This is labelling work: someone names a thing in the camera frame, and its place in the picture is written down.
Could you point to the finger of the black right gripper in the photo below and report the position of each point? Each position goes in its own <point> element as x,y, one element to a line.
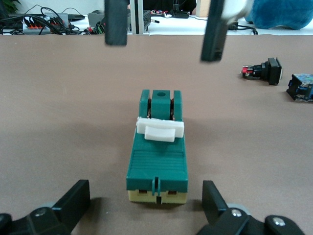
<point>116,22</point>
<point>212,36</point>

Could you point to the small grey box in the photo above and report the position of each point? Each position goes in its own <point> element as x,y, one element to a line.
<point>96,17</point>

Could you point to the black square push button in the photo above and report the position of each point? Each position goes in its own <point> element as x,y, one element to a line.
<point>270,71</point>

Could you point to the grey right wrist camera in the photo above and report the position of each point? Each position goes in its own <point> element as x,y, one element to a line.
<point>238,8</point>

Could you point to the grey power strip orange switches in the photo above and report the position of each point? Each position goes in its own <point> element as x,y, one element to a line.
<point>33,24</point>

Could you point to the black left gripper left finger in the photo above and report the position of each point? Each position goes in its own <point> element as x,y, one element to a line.
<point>71,205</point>

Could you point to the black electronic device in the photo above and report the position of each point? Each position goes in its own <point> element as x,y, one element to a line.
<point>146,19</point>

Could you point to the green capped push button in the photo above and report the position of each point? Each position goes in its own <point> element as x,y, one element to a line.
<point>302,86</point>

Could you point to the green load switch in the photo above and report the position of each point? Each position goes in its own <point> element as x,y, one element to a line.
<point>159,161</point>

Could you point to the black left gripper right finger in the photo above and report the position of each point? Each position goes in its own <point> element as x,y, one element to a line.
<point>217,213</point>

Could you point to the blue cushion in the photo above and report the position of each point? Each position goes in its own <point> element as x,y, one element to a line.
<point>281,13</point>

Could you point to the aluminium profile post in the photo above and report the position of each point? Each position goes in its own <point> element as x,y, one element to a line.
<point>137,17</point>

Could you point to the green plant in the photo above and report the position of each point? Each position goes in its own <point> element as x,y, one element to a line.
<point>9,5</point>

